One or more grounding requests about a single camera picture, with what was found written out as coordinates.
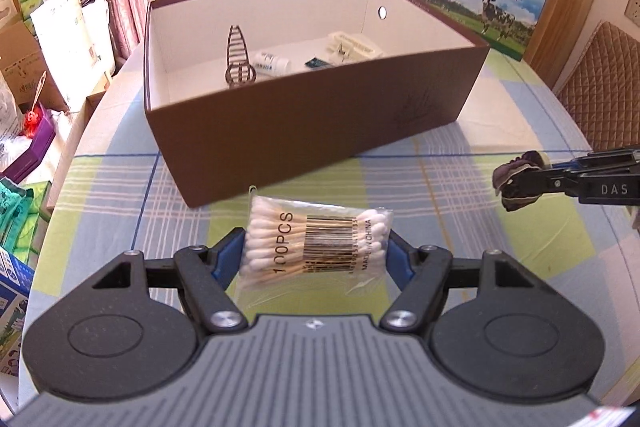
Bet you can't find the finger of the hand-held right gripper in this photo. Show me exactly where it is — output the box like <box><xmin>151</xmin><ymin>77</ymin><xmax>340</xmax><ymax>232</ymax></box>
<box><xmin>542</xmin><ymin>147</ymin><xmax>640</xmax><ymax>176</ymax></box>
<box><xmin>505</xmin><ymin>169</ymin><xmax>640</xmax><ymax>206</ymax></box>

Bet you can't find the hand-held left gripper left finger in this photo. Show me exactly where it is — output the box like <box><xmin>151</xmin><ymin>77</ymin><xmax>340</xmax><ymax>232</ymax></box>
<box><xmin>92</xmin><ymin>227</ymin><xmax>251</xmax><ymax>333</ymax></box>

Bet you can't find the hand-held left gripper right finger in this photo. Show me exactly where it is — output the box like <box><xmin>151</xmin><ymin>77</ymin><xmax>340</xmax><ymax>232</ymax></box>
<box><xmin>380</xmin><ymin>229</ymin><xmax>543</xmax><ymax>333</ymax></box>

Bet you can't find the bag of cotton swabs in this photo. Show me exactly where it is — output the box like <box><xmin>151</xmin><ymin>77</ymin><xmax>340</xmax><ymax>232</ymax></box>
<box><xmin>237</xmin><ymin>192</ymin><xmax>396</xmax><ymax>303</ymax></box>

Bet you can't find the purple velvet scrunchie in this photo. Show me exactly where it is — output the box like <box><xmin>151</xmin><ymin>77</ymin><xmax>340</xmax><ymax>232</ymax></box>
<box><xmin>491</xmin><ymin>149</ymin><xmax>551</xmax><ymax>214</ymax></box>

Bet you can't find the brown cardboard storage box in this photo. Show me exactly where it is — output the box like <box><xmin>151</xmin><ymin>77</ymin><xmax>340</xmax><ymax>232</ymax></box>
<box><xmin>142</xmin><ymin>0</ymin><xmax>493</xmax><ymax>208</ymax></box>

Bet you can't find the brown wire spiral holder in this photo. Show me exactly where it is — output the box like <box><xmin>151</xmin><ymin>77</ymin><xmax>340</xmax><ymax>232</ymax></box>
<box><xmin>222</xmin><ymin>24</ymin><xmax>258</xmax><ymax>86</ymax></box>

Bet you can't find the small white bottle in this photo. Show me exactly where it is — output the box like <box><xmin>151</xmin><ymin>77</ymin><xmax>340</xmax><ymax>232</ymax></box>
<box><xmin>250</xmin><ymin>51</ymin><xmax>292</xmax><ymax>76</ymax></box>

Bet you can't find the cream hair claw clip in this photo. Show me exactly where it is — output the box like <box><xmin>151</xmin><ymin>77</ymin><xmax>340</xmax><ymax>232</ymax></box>
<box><xmin>324</xmin><ymin>29</ymin><xmax>385</xmax><ymax>65</ymax></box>

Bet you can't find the chair with quilted brown cover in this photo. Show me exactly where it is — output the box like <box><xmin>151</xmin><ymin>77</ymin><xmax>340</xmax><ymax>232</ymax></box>
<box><xmin>552</xmin><ymin>21</ymin><xmax>640</xmax><ymax>148</ymax></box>

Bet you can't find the green packet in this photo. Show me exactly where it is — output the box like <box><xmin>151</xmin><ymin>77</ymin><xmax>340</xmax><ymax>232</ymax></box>
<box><xmin>0</xmin><ymin>177</ymin><xmax>51</xmax><ymax>268</ymax></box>

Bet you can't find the blue box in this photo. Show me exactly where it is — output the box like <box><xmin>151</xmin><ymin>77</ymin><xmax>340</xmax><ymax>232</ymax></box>
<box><xmin>0</xmin><ymin>247</ymin><xmax>37</xmax><ymax>375</ymax></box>

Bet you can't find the purple box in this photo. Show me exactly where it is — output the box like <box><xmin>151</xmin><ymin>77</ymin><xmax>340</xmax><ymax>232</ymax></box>
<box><xmin>0</xmin><ymin>104</ymin><xmax>57</xmax><ymax>188</ymax></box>

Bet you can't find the red ornament on stick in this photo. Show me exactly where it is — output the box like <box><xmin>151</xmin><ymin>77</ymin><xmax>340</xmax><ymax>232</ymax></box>
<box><xmin>21</xmin><ymin>71</ymin><xmax>48</xmax><ymax>138</ymax></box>

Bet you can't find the white printed plastic bag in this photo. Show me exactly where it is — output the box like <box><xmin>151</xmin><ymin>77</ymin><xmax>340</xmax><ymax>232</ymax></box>
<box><xmin>0</xmin><ymin>79</ymin><xmax>26</xmax><ymax>172</ymax></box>

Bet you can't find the cardboard hang-tab package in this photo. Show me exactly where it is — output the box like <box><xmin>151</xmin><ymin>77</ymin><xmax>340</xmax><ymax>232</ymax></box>
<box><xmin>0</xmin><ymin>0</ymin><xmax>68</xmax><ymax>115</ymax></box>

